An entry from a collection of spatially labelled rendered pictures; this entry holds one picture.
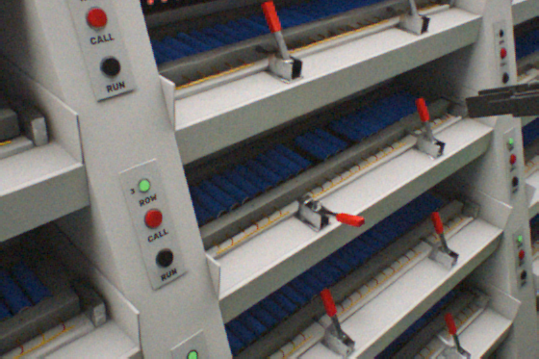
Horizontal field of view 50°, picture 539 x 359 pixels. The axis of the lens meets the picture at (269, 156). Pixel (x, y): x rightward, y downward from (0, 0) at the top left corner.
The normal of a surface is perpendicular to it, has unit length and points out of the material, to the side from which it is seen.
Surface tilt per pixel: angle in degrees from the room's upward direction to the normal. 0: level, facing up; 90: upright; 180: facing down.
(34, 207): 113
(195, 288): 90
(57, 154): 23
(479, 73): 90
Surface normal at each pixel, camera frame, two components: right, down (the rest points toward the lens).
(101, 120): 0.66, 0.08
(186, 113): 0.07, -0.84
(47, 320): 0.69, 0.43
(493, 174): -0.72, 0.33
